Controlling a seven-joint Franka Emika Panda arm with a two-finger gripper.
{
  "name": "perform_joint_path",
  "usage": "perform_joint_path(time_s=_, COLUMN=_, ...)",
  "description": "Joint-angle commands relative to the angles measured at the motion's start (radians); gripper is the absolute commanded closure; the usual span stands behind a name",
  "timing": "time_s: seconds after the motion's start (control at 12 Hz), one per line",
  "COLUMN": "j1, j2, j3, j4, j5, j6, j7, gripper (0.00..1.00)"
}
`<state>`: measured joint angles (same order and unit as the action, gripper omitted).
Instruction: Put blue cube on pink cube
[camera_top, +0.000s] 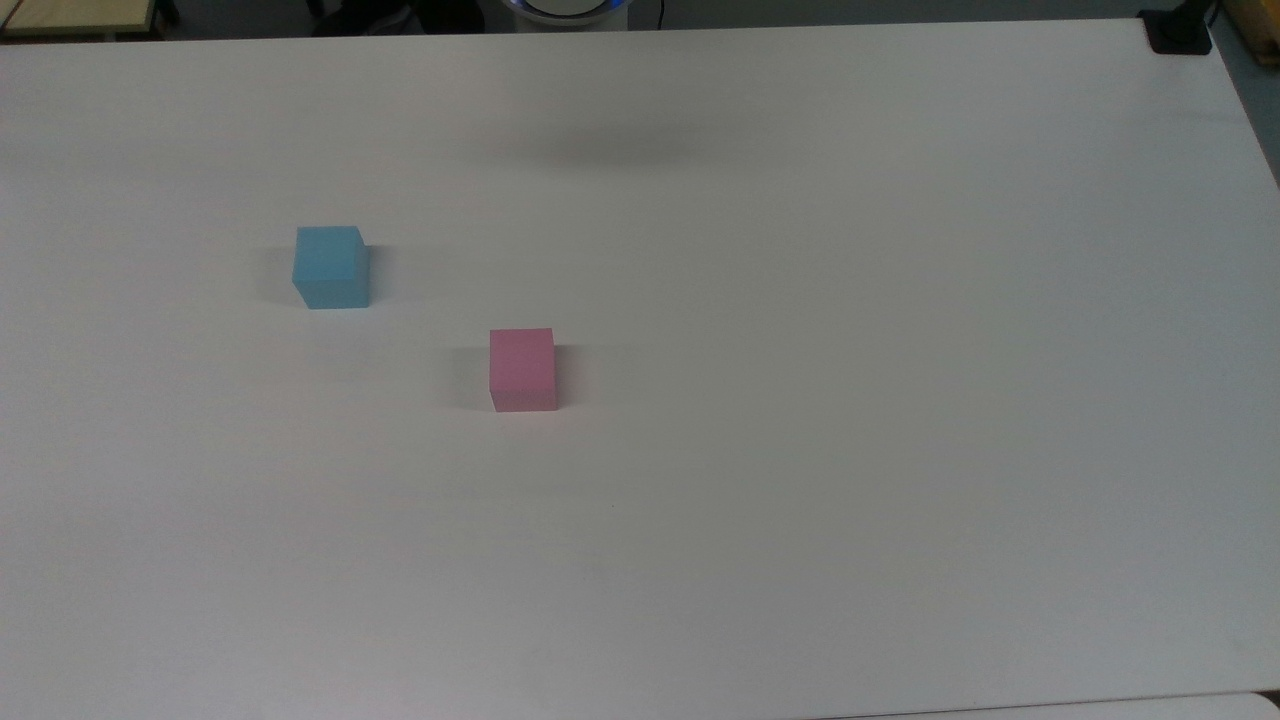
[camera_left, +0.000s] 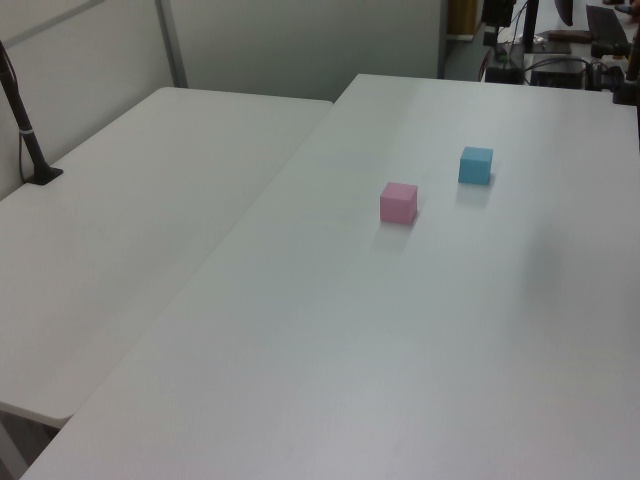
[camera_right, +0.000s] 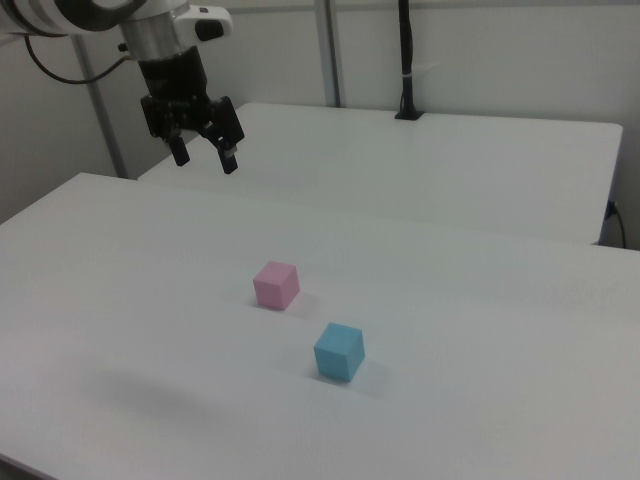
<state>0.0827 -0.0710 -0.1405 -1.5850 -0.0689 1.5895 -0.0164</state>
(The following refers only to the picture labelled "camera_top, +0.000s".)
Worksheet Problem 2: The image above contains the blue foam cube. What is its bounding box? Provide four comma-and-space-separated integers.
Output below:
292, 226, 370, 310

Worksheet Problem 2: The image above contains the pink foam cube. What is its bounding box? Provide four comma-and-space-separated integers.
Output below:
489, 328, 558, 413

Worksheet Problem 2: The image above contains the black table clamp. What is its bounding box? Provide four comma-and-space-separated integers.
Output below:
1140, 0, 1217, 56

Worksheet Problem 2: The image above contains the light wooden board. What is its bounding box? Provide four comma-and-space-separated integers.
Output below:
0, 0, 167, 42

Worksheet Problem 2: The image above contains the wooden furniture edge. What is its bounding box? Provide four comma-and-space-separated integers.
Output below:
1221, 0, 1280, 64

